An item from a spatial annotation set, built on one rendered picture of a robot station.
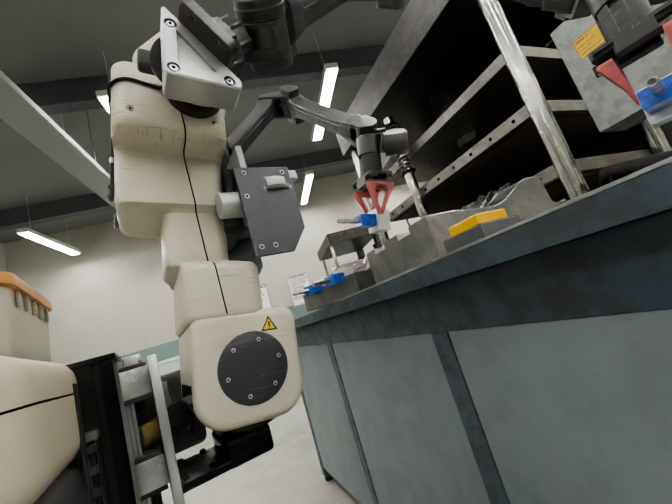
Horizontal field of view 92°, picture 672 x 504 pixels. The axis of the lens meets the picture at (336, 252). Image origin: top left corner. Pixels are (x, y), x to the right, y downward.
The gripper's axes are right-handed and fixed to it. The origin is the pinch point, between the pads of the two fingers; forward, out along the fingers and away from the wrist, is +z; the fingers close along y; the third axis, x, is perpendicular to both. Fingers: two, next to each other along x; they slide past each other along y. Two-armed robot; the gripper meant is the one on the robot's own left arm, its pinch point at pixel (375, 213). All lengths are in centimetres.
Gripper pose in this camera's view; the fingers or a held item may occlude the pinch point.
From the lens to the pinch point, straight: 82.5
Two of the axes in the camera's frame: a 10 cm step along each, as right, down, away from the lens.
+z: 0.9, 9.9, -1.1
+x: -9.2, 0.4, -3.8
